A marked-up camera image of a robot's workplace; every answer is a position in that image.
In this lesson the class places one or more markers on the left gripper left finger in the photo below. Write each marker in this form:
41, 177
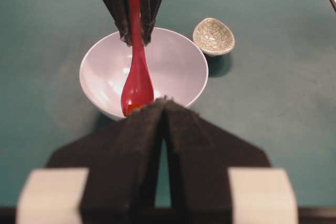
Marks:
123, 163

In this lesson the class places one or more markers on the white round bowl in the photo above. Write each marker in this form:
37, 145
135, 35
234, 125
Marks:
177, 67

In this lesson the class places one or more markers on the small crackle-glaze spoon rest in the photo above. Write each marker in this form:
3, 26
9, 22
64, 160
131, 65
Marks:
213, 37

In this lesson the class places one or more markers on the pink plastic spoon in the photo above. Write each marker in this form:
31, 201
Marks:
138, 89

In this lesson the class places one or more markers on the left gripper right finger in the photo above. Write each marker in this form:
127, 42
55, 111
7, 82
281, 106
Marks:
199, 155

